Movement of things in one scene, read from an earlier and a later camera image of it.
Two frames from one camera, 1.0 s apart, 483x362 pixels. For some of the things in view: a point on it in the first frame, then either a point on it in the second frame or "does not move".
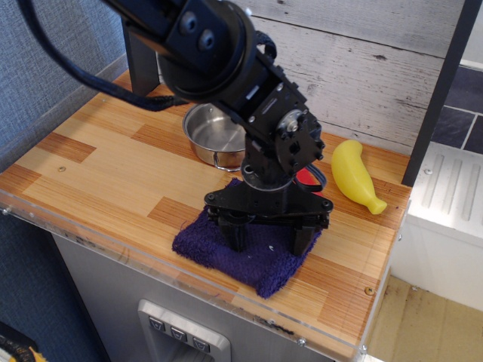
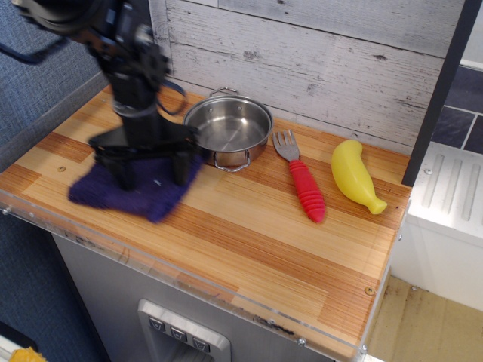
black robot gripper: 291,204 -> 148,133
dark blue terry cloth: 266,260 -> 155,193
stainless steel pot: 214,137 does not move
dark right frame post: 426,134 does not move
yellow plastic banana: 353,177 does not move
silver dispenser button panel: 168,336 does not move
